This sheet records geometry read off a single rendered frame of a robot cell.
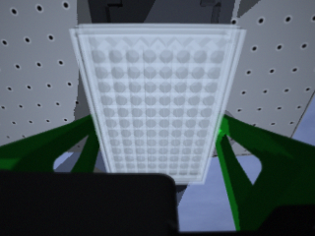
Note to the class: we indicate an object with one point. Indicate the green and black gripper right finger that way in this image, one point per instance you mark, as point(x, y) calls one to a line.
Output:
point(287, 176)

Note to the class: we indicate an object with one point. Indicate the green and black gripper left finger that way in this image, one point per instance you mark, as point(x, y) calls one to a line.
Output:
point(38, 153)

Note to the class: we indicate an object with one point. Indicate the clear plastic plate lid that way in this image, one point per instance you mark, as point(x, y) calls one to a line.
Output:
point(157, 94)

